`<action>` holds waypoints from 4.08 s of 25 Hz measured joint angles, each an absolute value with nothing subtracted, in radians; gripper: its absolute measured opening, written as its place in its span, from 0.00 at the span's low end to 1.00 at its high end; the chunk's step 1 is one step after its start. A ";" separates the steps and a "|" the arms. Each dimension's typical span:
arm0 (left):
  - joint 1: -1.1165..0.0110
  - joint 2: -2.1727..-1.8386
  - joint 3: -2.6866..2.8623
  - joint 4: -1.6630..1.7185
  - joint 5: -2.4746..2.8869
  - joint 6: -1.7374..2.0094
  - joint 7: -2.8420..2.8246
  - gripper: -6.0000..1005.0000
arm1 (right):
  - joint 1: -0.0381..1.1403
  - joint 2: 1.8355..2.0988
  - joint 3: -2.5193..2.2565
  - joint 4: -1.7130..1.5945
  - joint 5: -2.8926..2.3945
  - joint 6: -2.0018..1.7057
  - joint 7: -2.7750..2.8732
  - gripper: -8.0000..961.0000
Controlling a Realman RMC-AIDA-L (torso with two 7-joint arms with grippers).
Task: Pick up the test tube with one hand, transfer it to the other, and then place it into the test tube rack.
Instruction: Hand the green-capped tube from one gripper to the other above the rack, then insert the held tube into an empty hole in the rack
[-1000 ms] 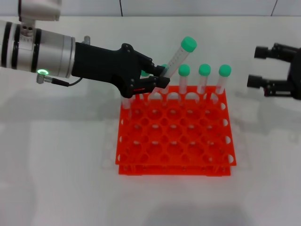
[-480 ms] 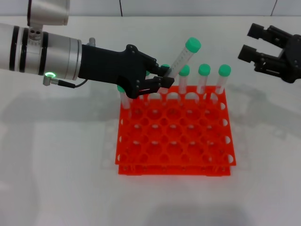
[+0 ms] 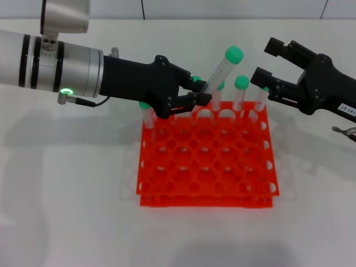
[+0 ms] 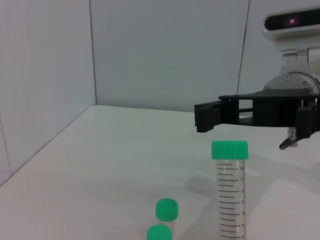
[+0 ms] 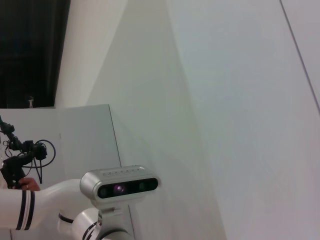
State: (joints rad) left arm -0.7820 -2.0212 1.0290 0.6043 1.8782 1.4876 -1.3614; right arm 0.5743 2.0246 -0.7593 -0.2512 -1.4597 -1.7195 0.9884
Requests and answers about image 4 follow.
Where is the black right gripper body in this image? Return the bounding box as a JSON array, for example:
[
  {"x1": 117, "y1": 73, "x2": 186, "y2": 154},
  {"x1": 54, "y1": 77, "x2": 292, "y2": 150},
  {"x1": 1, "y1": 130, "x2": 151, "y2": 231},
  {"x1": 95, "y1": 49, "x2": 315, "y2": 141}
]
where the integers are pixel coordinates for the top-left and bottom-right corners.
[{"x1": 218, "y1": 88, "x2": 320, "y2": 139}]

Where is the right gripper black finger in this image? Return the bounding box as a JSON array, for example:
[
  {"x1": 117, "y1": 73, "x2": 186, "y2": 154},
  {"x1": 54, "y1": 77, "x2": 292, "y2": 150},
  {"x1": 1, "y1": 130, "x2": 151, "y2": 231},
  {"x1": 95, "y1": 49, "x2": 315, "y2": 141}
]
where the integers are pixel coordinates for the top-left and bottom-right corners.
[
  {"x1": 193, "y1": 99, "x2": 221, "y2": 110},
  {"x1": 194, "y1": 99, "x2": 254, "y2": 134}
]

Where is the green capped clear test tube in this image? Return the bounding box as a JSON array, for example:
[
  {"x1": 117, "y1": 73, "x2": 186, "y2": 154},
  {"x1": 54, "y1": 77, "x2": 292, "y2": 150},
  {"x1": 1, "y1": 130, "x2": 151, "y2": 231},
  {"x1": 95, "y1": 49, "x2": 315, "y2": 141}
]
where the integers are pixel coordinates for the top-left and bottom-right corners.
[
  {"x1": 211, "y1": 140, "x2": 250, "y2": 240},
  {"x1": 146, "y1": 224, "x2": 173, "y2": 240},
  {"x1": 155, "y1": 198, "x2": 180, "y2": 232}
]

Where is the metal connector with black cable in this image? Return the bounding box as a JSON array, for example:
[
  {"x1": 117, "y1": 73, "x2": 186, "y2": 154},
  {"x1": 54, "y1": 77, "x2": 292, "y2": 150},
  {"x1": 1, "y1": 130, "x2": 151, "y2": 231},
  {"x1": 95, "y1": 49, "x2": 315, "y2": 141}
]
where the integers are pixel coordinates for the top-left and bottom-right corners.
[{"x1": 278, "y1": 126, "x2": 299, "y2": 151}]

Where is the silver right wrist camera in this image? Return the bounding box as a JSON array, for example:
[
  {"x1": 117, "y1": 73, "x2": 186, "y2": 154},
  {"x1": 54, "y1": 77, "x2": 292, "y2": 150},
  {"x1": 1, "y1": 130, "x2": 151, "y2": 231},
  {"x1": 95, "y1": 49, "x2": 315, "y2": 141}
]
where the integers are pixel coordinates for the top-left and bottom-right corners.
[{"x1": 261, "y1": 8, "x2": 320, "y2": 53}]

